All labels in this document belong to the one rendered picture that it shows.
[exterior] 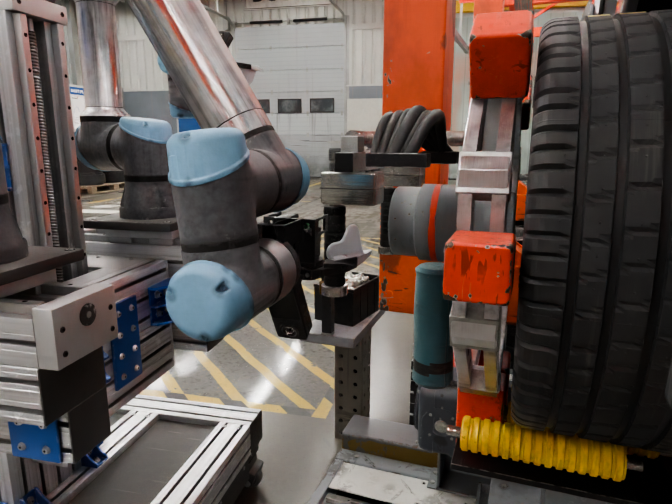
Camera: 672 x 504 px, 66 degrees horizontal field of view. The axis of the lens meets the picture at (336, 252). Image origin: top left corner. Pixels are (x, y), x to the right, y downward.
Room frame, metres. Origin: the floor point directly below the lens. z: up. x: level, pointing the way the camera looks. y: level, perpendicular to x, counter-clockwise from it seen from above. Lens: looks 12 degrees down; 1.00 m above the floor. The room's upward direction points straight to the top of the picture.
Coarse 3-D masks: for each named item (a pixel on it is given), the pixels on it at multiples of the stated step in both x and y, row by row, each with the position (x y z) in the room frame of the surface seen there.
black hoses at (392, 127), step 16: (400, 112) 0.81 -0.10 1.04; (416, 112) 0.78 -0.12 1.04; (432, 112) 0.77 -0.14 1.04; (384, 128) 0.79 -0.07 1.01; (400, 128) 0.77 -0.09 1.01; (416, 128) 0.77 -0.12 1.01; (432, 128) 0.82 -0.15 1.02; (384, 144) 0.77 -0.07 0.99; (400, 144) 0.75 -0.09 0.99; (416, 144) 0.75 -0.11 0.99; (432, 144) 0.85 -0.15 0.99; (368, 160) 0.76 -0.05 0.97; (384, 160) 0.75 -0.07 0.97; (400, 160) 0.74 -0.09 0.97; (416, 160) 0.74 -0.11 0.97; (432, 160) 0.86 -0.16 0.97; (448, 160) 0.85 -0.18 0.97
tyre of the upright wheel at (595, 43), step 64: (576, 64) 0.66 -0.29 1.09; (640, 64) 0.63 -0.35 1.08; (576, 128) 0.60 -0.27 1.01; (640, 128) 0.58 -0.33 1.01; (576, 192) 0.58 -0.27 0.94; (640, 192) 0.55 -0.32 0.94; (576, 256) 0.57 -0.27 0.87; (640, 256) 0.54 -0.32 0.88; (576, 320) 0.56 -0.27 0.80; (640, 320) 0.54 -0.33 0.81; (512, 384) 0.64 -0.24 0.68; (576, 384) 0.58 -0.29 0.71; (640, 384) 0.56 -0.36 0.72
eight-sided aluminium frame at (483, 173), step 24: (480, 120) 0.72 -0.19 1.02; (504, 120) 0.70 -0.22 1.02; (480, 144) 0.73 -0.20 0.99; (504, 144) 0.67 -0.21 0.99; (480, 168) 0.66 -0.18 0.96; (504, 168) 0.65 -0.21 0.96; (456, 192) 0.66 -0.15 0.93; (480, 192) 0.65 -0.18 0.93; (504, 192) 0.64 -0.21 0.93; (504, 216) 0.64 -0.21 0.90; (456, 312) 0.66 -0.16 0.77; (480, 312) 0.66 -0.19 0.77; (504, 312) 1.02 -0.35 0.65; (456, 336) 0.66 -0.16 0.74; (480, 336) 0.65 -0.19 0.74; (504, 336) 0.97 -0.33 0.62; (456, 360) 0.72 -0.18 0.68; (480, 384) 0.78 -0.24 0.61
